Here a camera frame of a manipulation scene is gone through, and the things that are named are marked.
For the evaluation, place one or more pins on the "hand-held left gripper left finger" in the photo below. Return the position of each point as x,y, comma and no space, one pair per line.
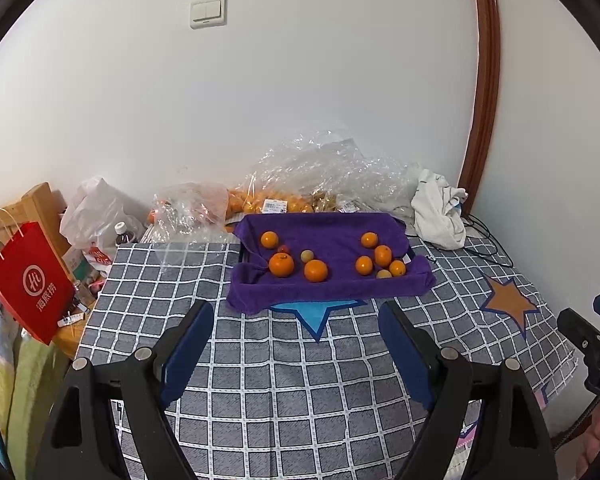
187,355

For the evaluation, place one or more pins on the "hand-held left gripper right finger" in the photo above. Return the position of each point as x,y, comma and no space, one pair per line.
405,360

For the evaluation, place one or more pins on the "small pale yellow fruit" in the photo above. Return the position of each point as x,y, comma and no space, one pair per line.
307,255
384,274

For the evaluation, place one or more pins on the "small round orange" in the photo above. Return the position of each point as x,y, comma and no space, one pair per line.
369,239
397,267
364,264
269,239

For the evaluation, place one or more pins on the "oval orange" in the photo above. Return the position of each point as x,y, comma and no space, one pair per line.
383,255

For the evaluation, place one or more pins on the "large orange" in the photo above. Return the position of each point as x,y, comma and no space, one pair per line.
281,265
315,270

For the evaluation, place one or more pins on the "grey grid-patterned blanket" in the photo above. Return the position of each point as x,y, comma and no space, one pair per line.
280,410

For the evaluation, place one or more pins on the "dark drink bottle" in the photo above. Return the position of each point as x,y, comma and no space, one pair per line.
125,235

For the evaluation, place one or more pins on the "white towel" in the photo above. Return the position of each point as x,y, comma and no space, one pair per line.
437,220

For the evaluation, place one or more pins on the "crumpled clear plastic bag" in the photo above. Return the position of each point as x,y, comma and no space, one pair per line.
190,210

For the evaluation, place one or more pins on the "purple towel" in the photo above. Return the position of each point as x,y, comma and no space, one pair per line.
330,235

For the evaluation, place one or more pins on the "light green cloth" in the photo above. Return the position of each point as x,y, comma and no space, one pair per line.
35,400

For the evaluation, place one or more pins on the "clear bag of oranges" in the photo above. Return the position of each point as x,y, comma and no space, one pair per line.
252,202

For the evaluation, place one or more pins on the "white plastic bag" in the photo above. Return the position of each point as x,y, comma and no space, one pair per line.
100,205

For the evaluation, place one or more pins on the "red paper bag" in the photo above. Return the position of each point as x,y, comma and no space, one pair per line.
30,280

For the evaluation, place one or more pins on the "clear bag of brown fruit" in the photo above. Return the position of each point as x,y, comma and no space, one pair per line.
327,201

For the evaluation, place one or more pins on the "large clear plastic bag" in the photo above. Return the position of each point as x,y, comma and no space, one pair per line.
330,165

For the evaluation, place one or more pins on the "wooden chair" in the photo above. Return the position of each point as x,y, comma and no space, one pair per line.
35,205

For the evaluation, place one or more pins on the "brown wooden door frame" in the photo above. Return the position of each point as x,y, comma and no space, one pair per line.
487,60

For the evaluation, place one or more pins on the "white light switch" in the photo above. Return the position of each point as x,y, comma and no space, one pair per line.
208,11

